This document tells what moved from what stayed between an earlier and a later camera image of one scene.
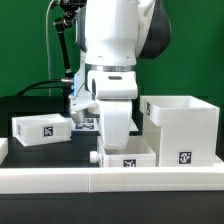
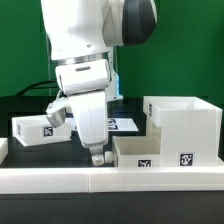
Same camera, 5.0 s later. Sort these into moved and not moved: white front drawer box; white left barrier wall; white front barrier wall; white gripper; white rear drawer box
Moved: white front drawer box; white gripper
Not moved: white rear drawer box; white left barrier wall; white front barrier wall
